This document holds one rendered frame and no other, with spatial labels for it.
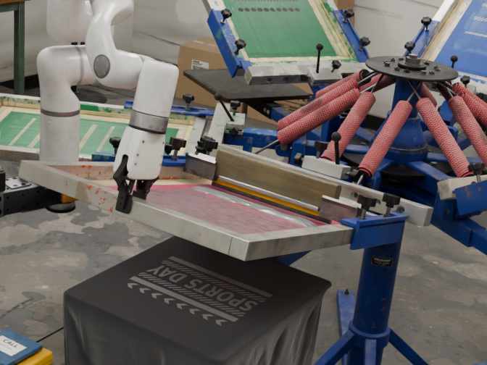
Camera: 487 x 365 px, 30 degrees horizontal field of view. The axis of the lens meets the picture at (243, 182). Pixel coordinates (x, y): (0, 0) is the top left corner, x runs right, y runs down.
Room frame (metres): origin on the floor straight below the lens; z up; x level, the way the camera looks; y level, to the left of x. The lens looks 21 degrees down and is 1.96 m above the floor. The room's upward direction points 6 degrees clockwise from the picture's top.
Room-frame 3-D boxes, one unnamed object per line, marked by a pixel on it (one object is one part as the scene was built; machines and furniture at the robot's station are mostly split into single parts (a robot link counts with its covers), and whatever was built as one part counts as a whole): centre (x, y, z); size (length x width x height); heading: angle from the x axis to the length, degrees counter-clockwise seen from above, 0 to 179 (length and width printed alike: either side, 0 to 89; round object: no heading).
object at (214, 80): (3.46, -0.18, 0.91); 1.34 x 0.40 x 0.08; 29
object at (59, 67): (2.11, 0.45, 1.37); 0.13 x 0.10 x 0.16; 124
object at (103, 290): (1.92, 0.07, 0.95); 0.48 x 0.44 x 0.01; 149
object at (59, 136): (2.11, 0.47, 1.21); 0.16 x 0.13 x 0.15; 43
